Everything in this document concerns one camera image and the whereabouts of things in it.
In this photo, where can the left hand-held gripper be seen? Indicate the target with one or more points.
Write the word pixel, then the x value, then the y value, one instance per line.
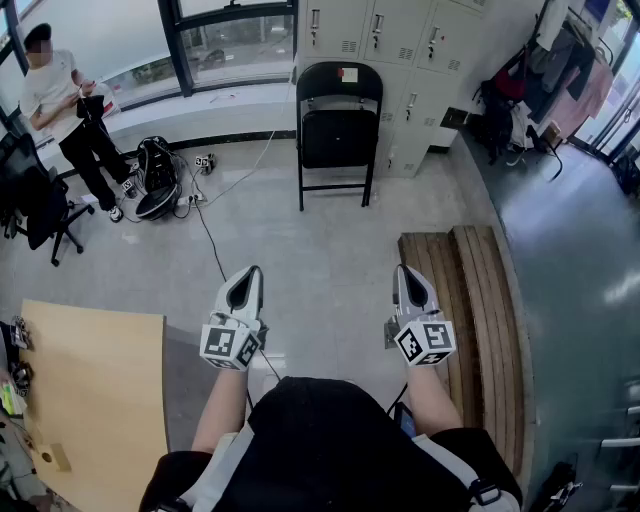
pixel 220 345

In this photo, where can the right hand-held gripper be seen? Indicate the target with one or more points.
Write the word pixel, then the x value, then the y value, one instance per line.
pixel 425 342

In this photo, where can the black folding chair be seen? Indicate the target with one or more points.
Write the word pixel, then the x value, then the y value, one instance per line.
pixel 339 137

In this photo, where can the person's right forearm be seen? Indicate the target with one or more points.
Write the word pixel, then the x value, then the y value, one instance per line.
pixel 432 400

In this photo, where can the person's left forearm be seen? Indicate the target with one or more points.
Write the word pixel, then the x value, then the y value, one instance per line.
pixel 217 410

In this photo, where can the black office chair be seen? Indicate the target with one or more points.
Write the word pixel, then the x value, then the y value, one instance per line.
pixel 35 205

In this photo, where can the wooden slat pallet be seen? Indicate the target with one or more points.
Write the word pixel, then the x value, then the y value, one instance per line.
pixel 480 320

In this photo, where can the white power strip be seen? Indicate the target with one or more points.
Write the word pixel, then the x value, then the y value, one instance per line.
pixel 192 199

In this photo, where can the phone with blue screen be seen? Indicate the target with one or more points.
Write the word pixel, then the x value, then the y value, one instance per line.
pixel 406 422

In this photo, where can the spare hand-held gripper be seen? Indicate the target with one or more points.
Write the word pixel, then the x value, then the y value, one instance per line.
pixel 129 186
pixel 205 162

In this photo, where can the person's black clothed body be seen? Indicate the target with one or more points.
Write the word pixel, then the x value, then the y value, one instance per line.
pixel 320 450

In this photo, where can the black backpack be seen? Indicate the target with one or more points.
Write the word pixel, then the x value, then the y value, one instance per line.
pixel 497 120

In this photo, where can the yellow sticky note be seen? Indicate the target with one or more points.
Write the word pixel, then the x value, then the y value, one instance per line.
pixel 351 74

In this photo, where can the clear plastic bottle red label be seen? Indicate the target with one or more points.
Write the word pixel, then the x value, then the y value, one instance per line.
pixel 111 102

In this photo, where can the black bag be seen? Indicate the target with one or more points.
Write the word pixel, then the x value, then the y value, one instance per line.
pixel 557 487

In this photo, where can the white metal rack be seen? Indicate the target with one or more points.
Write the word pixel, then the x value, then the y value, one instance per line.
pixel 625 442

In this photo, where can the grey metal locker cabinet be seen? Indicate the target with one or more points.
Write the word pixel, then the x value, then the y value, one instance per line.
pixel 395 30

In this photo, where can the black window frame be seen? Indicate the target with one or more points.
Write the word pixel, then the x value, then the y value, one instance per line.
pixel 172 45

